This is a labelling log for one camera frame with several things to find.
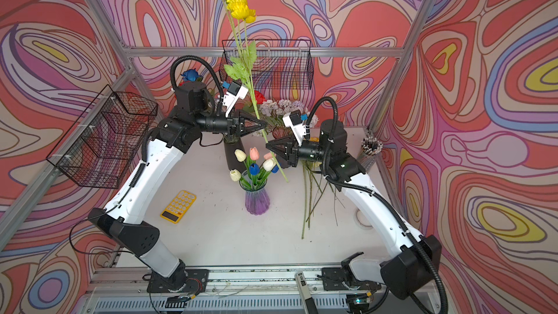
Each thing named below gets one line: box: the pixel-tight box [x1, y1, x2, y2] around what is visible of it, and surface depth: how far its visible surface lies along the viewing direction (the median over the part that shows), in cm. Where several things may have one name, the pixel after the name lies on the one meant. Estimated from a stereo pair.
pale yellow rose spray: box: [301, 159, 330, 239], surface depth 95 cm
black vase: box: [223, 136, 248, 174], surface depth 93 cm
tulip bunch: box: [229, 146, 279, 191], surface depth 73 cm
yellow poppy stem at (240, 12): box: [223, 0, 289, 184], surface depth 53 cm
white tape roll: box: [353, 208, 374, 230], surface depth 88 cm
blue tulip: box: [249, 162, 261, 176], surface depth 68 cm
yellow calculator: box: [159, 189, 197, 224], surface depth 92 cm
